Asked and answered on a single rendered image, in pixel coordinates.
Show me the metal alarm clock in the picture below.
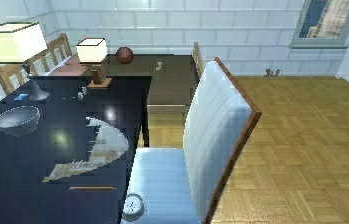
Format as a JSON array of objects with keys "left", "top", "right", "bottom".
[{"left": 121, "top": 192, "right": 147, "bottom": 222}]

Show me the dark brown side table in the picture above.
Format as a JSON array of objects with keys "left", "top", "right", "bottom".
[{"left": 81, "top": 54, "right": 199, "bottom": 114}]

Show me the white cushioned wooden chair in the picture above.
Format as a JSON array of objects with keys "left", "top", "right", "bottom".
[{"left": 121, "top": 56, "right": 263, "bottom": 224}]

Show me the light wooden slatted chair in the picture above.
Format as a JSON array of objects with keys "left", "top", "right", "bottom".
[
  {"left": 45, "top": 33, "right": 73, "bottom": 68},
  {"left": 0, "top": 49, "right": 51, "bottom": 96},
  {"left": 192, "top": 41, "right": 206, "bottom": 80}
]

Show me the dark red ball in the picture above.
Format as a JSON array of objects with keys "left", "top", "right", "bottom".
[{"left": 116, "top": 46, "right": 135, "bottom": 65}]

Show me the newspaper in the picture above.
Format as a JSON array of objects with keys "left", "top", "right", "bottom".
[{"left": 42, "top": 116, "right": 130, "bottom": 183}]

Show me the wooden base table lamp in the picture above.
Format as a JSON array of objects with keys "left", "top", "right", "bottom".
[{"left": 75, "top": 37, "right": 113, "bottom": 90}]

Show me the brown pencil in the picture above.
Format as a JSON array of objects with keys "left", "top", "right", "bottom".
[{"left": 69, "top": 186, "right": 118, "bottom": 191}]

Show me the reddish brown tabletop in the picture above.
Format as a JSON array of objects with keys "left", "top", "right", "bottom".
[{"left": 48, "top": 53, "right": 89, "bottom": 77}]

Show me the dark blue glossy table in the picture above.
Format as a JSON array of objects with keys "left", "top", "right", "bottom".
[{"left": 0, "top": 75, "right": 153, "bottom": 224}]

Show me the grey bowl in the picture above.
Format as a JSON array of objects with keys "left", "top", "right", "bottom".
[{"left": 0, "top": 105, "right": 41, "bottom": 137}]

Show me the grey framed window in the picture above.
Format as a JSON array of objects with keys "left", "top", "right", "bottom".
[{"left": 290, "top": 0, "right": 349, "bottom": 50}]

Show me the silver base table lamp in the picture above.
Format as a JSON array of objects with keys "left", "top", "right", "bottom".
[{"left": 0, "top": 21, "right": 50, "bottom": 102}]

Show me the small dark wall outlet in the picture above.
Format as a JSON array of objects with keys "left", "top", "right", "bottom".
[{"left": 263, "top": 68, "right": 281, "bottom": 78}]

